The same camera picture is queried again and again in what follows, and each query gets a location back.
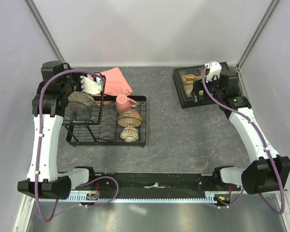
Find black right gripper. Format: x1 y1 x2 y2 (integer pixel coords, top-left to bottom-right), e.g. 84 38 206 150
190 72 225 102

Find speckled ceramic plate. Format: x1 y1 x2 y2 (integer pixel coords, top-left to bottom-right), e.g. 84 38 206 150
68 91 95 107

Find clear glass plate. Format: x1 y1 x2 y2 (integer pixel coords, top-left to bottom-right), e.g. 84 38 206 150
64 101 91 122

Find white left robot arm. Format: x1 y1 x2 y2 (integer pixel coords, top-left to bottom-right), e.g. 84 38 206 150
17 61 106 200

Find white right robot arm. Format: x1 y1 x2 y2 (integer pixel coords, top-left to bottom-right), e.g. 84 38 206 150
191 67 290 195

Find blue patterned fabric roll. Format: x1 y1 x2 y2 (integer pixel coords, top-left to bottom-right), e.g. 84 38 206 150
186 69 201 76

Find black compartment display box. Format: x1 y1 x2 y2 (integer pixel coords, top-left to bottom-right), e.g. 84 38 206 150
173 62 242 108

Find pink folded cloth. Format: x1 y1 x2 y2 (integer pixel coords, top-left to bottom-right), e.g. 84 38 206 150
101 67 133 105

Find pink ceramic mug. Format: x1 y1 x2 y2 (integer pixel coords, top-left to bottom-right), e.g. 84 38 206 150
116 94 137 114

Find brown floral bowl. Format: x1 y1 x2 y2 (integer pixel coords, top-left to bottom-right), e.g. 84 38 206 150
117 109 143 128

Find small white patterned bowl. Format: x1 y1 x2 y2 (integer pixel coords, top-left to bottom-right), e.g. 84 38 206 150
120 128 139 143

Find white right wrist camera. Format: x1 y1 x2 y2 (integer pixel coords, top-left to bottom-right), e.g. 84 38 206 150
204 61 222 83

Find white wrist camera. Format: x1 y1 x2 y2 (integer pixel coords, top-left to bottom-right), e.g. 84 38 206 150
80 76 104 95
204 61 222 83

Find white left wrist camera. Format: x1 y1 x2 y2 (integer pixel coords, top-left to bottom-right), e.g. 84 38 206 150
80 76 104 95

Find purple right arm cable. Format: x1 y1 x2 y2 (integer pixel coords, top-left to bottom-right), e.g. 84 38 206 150
202 64 286 215

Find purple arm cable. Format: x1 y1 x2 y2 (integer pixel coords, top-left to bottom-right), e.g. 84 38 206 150
35 68 119 222
202 64 286 215

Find gold bracelet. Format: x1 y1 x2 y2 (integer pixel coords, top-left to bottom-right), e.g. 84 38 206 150
183 73 198 85

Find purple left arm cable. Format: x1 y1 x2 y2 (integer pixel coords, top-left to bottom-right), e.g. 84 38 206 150
35 68 119 222

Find black wire dish rack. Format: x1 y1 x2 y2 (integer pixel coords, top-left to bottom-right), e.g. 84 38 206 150
63 82 147 147

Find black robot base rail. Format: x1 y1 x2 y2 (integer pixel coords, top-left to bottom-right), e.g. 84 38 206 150
90 173 239 200

